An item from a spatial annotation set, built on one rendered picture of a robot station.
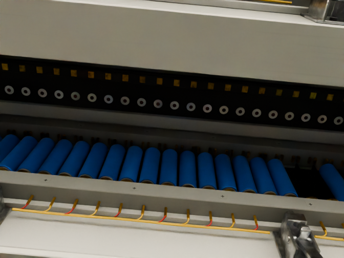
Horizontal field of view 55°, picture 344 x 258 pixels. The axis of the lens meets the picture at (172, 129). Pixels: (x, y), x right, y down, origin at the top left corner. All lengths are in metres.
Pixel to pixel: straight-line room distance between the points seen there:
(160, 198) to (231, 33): 0.15
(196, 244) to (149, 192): 0.06
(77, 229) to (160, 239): 0.07
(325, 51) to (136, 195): 0.20
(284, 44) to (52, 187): 0.23
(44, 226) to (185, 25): 0.21
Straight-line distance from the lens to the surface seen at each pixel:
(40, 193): 0.33
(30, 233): 0.31
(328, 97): 0.44
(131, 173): 0.34
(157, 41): 0.26
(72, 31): 0.27
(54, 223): 0.32
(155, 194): 0.31
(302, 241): 0.30
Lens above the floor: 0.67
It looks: 6 degrees down
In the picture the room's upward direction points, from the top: 5 degrees clockwise
